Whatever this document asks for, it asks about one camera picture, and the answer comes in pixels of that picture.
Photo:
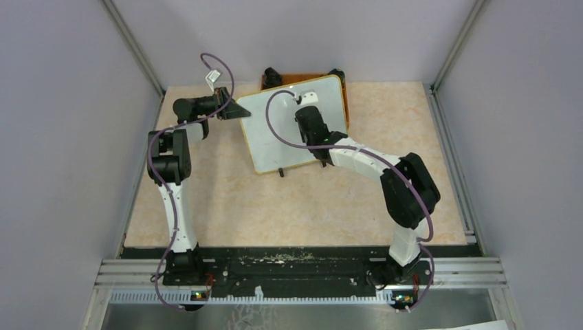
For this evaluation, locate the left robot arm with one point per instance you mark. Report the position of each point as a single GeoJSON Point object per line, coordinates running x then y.
{"type": "Point", "coordinates": [169, 166]}

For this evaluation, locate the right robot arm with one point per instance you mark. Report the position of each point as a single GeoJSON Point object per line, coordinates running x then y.
{"type": "Point", "coordinates": [409, 191]}

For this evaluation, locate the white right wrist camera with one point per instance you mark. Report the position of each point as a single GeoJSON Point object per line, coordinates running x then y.
{"type": "Point", "coordinates": [306, 98]}

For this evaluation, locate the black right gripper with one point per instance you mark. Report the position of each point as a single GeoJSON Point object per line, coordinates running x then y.
{"type": "Point", "coordinates": [302, 135]}

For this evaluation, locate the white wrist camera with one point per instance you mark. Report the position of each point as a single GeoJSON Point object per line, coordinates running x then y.
{"type": "Point", "coordinates": [306, 98]}
{"type": "Point", "coordinates": [212, 77]}

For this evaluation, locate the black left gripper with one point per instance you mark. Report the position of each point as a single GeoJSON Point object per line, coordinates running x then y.
{"type": "Point", "coordinates": [234, 110]}

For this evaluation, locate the black object in tray left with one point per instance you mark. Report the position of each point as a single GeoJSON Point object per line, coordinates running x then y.
{"type": "Point", "coordinates": [271, 79]}

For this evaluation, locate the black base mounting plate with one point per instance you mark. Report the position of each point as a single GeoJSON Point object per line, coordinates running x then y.
{"type": "Point", "coordinates": [207, 287]}

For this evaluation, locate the white whiteboard with yellow frame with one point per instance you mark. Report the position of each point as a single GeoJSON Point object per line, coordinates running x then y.
{"type": "Point", "coordinates": [277, 106]}

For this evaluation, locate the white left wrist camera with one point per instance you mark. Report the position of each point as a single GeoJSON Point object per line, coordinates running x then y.
{"type": "Point", "coordinates": [212, 77]}

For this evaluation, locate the white slotted cable duct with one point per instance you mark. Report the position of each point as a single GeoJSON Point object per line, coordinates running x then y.
{"type": "Point", "coordinates": [187, 297]}

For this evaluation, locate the aluminium frame rail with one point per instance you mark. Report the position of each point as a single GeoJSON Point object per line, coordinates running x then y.
{"type": "Point", "coordinates": [471, 272]}

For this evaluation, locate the dark object in tray right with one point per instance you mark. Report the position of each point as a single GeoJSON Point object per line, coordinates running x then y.
{"type": "Point", "coordinates": [339, 73]}

